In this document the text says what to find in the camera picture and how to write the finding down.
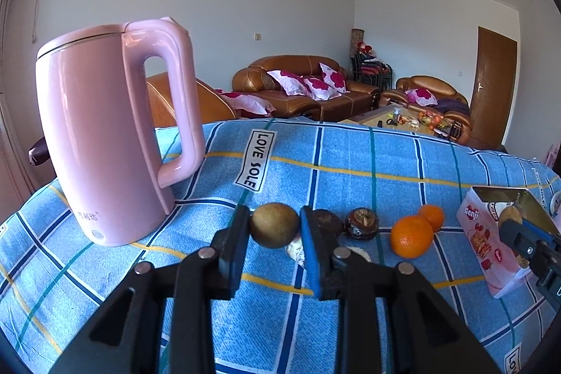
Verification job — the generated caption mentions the yellow-brown fruit piece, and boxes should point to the yellow-brown fruit piece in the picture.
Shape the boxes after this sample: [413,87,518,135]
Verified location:
[499,205,523,226]

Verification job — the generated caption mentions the cut dark purple fruit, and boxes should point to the cut dark purple fruit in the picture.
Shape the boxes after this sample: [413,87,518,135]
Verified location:
[344,206,380,240]

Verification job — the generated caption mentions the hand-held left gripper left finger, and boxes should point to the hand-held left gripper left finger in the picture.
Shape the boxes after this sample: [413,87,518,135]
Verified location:
[48,205,252,374]

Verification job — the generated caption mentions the brown leather three-seat sofa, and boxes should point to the brown leather three-seat sofa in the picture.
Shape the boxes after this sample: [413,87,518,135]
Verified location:
[231,55,381,123]

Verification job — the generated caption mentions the dark brown stool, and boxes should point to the dark brown stool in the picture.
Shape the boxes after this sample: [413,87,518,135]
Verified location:
[28,136,47,164]

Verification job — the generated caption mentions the tan leather chair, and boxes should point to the tan leather chair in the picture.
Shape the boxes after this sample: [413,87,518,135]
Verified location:
[146,72,239,127]

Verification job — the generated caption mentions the round brown fruit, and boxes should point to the round brown fruit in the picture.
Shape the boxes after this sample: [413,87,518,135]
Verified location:
[250,202,301,249]

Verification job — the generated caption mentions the brown leather armchair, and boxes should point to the brown leather armchair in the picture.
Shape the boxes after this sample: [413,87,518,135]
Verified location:
[380,75,472,138]

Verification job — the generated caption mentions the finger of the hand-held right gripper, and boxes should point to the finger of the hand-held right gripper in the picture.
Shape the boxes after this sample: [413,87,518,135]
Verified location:
[499,218,561,311]

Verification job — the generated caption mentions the wooden coffee table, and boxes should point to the wooden coffee table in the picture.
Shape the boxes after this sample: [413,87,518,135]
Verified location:
[337,104,457,140]

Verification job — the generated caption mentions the large orange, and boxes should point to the large orange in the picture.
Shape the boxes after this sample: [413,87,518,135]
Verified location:
[390,215,434,260]

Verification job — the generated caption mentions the beige lumpy piece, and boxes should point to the beige lumpy piece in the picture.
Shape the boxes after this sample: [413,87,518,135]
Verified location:
[286,236,308,268]

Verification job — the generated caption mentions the pink flowered white pillow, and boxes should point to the pink flowered white pillow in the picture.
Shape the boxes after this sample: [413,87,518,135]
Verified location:
[215,90,276,116]

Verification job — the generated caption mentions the flat beige piece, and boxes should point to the flat beige piece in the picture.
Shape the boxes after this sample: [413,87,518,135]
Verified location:
[346,246,371,263]

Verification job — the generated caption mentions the tall patterned vase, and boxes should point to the tall patterned vase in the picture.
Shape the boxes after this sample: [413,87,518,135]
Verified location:
[351,28,365,59]

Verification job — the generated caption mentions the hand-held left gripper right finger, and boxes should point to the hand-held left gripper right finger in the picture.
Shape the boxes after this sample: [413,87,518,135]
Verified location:
[299,205,500,374]

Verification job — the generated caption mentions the blue checked cloth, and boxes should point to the blue checked cloth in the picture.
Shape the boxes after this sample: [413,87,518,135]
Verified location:
[0,117,561,374]

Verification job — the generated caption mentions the small orange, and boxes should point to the small orange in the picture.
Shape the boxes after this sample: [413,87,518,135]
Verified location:
[417,204,445,232]

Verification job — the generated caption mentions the stacked dark chairs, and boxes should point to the stacked dark chairs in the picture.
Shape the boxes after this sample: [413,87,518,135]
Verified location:
[350,52,393,92]

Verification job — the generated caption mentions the pink flowered white cushion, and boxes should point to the pink flowered white cushion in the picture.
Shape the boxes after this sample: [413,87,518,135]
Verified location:
[303,77,342,101]
[319,63,349,92]
[405,88,438,107]
[266,69,307,96]

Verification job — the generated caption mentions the dark brown fruit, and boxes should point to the dark brown fruit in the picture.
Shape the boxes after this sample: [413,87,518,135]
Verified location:
[312,208,344,237]

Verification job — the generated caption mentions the purple cloth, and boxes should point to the purple cloth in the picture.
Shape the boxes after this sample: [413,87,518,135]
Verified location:
[432,97,469,116]

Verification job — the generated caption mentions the brown wooden door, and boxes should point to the brown wooden door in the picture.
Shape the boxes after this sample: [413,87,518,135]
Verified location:
[471,26,519,149]

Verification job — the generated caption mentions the white red snack box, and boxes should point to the white red snack box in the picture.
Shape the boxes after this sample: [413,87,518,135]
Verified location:
[456,186,561,299]

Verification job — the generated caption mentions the pink electric kettle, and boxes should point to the pink electric kettle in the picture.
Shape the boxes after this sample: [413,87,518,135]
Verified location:
[35,17,207,247]

